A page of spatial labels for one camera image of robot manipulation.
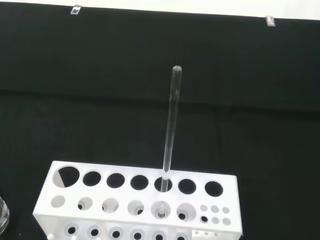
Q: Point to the black bench cloth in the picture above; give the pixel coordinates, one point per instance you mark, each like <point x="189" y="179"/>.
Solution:
<point x="100" y="100"/>

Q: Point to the white test tube rack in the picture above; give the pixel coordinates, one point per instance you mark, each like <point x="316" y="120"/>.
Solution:
<point x="140" y="200"/>

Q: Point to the small clear glass beaker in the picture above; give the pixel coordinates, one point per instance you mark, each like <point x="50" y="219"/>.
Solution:
<point x="3" y="215"/>

